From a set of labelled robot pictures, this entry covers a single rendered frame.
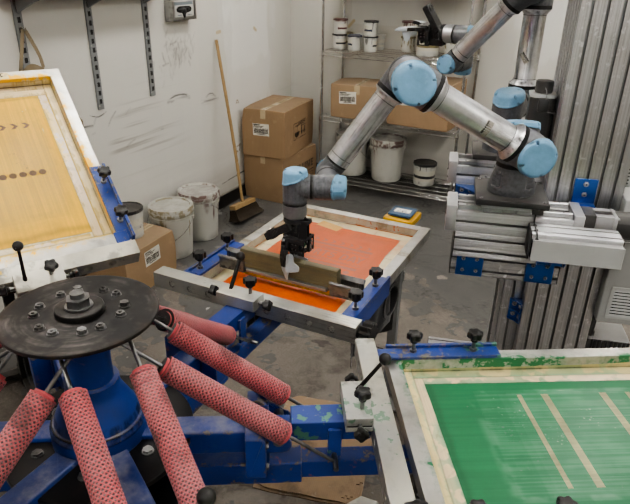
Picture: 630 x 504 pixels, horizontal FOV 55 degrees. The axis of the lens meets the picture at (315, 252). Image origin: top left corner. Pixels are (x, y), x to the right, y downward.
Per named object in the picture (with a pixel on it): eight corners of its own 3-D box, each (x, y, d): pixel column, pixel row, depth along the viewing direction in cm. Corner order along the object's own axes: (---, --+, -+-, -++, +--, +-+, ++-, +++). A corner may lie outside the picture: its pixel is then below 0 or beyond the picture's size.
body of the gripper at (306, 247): (303, 259, 189) (303, 223, 184) (279, 253, 192) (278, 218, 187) (314, 250, 195) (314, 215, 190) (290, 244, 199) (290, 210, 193)
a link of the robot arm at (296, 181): (310, 173, 179) (281, 172, 179) (309, 208, 183) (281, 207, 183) (310, 165, 186) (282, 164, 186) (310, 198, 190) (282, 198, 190)
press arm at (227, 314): (237, 310, 179) (237, 295, 177) (255, 315, 177) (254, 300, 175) (202, 339, 165) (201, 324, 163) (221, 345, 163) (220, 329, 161)
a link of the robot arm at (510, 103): (484, 124, 237) (489, 89, 231) (497, 118, 247) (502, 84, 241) (514, 129, 230) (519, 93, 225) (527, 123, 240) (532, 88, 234)
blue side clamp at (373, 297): (374, 291, 202) (376, 272, 199) (389, 294, 200) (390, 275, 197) (336, 335, 177) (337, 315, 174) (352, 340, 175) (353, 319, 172)
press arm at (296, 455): (636, 452, 147) (642, 433, 144) (649, 471, 142) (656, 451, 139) (113, 469, 139) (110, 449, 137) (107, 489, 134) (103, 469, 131)
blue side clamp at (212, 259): (233, 255, 224) (232, 238, 221) (245, 258, 222) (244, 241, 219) (182, 291, 199) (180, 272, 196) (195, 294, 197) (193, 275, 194)
